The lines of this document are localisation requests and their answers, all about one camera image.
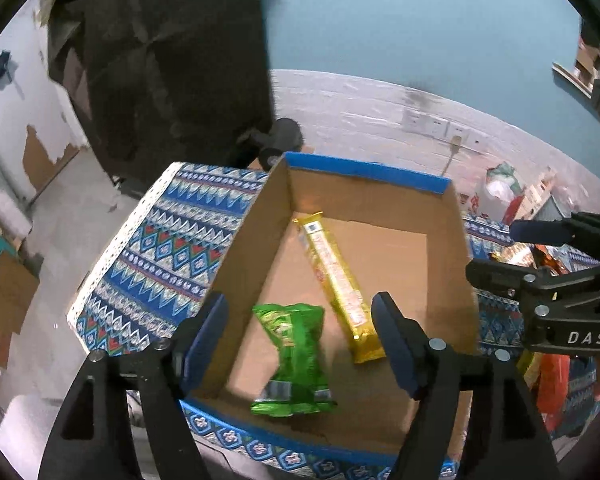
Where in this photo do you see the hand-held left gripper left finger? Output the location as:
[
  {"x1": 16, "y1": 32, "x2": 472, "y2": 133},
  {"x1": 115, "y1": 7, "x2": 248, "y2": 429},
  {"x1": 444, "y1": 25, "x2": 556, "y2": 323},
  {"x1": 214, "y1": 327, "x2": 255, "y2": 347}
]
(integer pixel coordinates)
[{"x1": 37, "y1": 292, "x2": 230, "y2": 480}]

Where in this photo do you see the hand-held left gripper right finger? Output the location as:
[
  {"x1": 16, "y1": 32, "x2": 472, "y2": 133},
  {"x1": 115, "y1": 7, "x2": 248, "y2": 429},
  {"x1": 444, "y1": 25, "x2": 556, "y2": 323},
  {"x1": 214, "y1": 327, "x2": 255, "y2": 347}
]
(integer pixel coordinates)
[{"x1": 371, "y1": 291, "x2": 563, "y2": 480}]

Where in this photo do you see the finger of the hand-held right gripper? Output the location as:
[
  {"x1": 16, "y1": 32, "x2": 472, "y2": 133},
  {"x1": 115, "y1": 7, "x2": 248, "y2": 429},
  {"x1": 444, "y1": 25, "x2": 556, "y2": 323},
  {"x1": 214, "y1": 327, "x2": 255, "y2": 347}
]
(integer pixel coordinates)
[
  {"x1": 466, "y1": 258, "x2": 600, "y2": 313},
  {"x1": 509, "y1": 212, "x2": 600, "y2": 262}
]

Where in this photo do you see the orange snack bag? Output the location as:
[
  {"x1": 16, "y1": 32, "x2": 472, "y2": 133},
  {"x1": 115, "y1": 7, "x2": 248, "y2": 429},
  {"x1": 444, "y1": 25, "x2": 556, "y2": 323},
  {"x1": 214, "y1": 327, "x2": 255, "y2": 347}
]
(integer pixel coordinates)
[{"x1": 522, "y1": 352, "x2": 575, "y2": 433}]

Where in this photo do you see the cardboard box with blue outside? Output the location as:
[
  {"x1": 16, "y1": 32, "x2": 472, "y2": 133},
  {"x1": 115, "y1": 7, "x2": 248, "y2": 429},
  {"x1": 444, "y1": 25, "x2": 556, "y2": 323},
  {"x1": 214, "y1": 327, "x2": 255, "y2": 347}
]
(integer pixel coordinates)
[{"x1": 180, "y1": 151, "x2": 482, "y2": 467}]

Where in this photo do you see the long yellow snack packet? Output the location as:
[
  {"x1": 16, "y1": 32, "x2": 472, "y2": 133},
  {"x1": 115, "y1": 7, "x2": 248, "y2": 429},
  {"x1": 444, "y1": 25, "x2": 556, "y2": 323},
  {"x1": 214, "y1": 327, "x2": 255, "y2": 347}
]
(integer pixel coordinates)
[{"x1": 292, "y1": 211, "x2": 387, "y2": 365}]

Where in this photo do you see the green snack packet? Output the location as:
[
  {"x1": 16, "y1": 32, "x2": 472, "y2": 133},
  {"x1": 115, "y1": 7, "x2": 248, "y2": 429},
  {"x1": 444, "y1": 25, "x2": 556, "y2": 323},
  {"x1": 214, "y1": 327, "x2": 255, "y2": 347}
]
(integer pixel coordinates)
[{"x1": 250, "y1": 302, "x2": 339, "y2": 418}]

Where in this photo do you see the brown orange snack packet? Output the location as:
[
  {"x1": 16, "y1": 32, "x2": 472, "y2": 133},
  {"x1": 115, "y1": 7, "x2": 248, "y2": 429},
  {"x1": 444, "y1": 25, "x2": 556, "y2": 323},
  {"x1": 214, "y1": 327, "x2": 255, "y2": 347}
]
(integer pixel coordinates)
[{"x1": 490, "y1": 243, "x2": 568, "y2": 276}]

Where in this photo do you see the red and white paper bag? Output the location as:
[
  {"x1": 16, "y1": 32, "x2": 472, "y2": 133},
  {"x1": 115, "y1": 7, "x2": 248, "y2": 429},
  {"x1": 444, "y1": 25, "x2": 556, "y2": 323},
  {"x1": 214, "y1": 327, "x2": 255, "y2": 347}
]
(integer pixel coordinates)
[{"x1": 484, "y1": 161, "x2": 527, "y2": 222}]

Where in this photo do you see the blue patterned tablecloth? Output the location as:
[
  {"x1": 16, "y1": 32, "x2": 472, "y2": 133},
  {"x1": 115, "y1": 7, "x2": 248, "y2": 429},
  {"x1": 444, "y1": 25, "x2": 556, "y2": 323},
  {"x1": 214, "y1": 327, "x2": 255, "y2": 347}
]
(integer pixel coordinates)
[{"x1": 67, "y1": 162, "x2": 600, "y2": 480}]

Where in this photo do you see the flat brown cardboard sheet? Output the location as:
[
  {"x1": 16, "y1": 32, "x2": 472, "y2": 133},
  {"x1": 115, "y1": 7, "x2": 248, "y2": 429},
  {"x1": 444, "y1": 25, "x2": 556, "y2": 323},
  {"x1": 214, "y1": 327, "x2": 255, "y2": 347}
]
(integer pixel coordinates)
[{"x1": 0, "y1": 252, "x2": 41, "y2": 336}]

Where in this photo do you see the black cloth cover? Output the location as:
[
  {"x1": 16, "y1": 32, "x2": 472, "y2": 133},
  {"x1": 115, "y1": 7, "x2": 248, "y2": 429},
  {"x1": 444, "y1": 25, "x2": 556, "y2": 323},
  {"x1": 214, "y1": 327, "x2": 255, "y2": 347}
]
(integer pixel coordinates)
[{"x1": 47, "y1": 0, "x2": 277, "y2": 187}]

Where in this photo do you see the grey plug with cable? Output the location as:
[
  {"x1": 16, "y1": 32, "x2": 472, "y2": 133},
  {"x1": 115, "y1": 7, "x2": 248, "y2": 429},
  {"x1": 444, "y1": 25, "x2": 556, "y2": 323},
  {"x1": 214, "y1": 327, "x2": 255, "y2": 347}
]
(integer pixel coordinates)
[{"x1": 441, "y1": 135, "x2": 465, "y2": 178}]

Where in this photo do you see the wooden wall shelf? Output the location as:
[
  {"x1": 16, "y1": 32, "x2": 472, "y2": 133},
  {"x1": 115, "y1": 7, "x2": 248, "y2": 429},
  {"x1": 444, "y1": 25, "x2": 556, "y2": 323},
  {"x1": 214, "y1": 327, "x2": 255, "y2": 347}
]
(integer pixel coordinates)
[{"x1": 552, "y1": 35, "x2": 600, "y2": 99}]

